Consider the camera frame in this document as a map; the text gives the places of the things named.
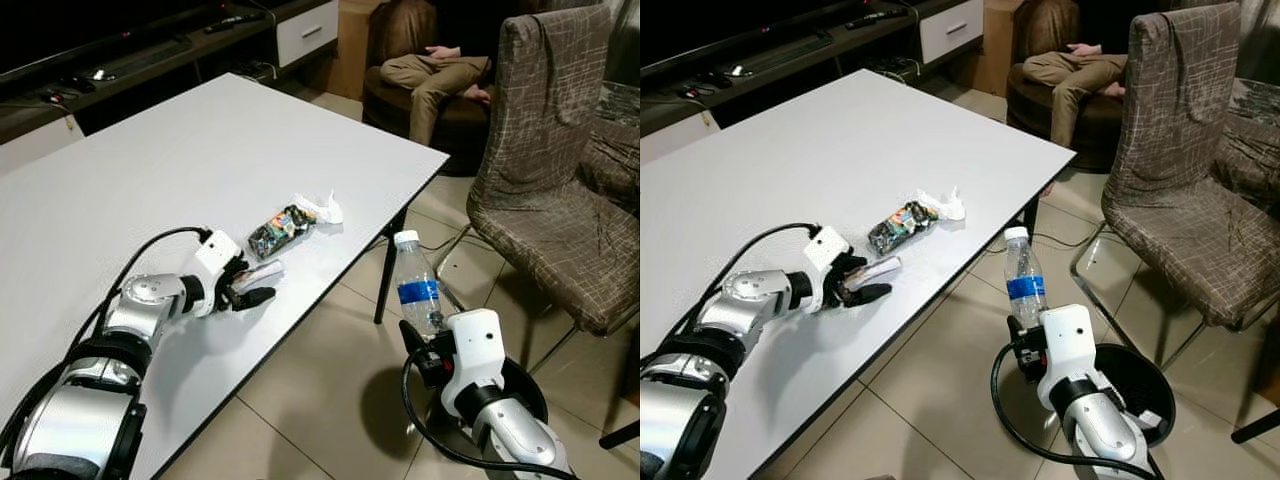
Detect crumpled white tissue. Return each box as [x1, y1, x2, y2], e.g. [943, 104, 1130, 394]
[915, 187, 967, 223]
[293, 190, 344, 227]

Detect dark brown armchair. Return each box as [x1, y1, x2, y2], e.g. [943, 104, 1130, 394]
[1005, 0, 1131, 171]
[362, 0, 493, 176]

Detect dark TV bench white drawers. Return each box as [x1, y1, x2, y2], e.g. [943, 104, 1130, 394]
[0, 0, 341, 176]
[640, 0, 986, 166]

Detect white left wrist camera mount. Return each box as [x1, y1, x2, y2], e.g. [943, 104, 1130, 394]
[805, 226, 854, 291]
[187, 230, 243, 293]

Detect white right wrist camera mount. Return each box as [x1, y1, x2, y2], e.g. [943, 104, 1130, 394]
[440, 308, 506, 419]
[1038, 303, 1101, 411]

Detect brown cardboard box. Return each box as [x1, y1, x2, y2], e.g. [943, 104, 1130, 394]
[330, 0, 376, 101]
[975, 0, 1021, 96]

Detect black soundbar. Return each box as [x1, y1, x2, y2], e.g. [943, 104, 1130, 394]
[85, 38, 196, 81]

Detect black furniture leg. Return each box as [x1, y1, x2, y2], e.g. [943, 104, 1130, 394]
[1232, 408, 1280, 444]
[598, 420, 641, 449]

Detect dark printed snack packet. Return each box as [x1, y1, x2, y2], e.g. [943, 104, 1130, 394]
[248, 205, 319, 259]
[868, 200, 941, 256]

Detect black flat television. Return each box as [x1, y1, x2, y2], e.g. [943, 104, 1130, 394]
[0, 0, 251, 86]
[640, 0, 881, 76]

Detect seated person khaki trousers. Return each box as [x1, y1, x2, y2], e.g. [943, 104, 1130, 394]
[378, 45, 493, 146]
[1020, 42, 1129, 149]

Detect black round rubbish bin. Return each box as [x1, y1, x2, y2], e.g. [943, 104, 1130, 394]
[1095, 343, 1178, 448]
[498, 355, 549, 426]

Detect clear water bottle blue label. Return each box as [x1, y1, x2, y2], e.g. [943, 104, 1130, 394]
[393, 230, 446, 339]
[1003, 227, 1047, 331]

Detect brown patterned dining chair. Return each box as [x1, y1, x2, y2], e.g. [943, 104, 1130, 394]
[580, 80, 641, 216]
[435, 5, 641, 376]
[1070, 2, 1280, 371]
[1215, 78, 1280, 216]

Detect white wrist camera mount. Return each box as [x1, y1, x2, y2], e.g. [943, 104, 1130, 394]
[1038, 303, 1101, 411]
[187, 230, 243, 293]
[440, 308, 506, 419]
[805, 226, 854, 291]

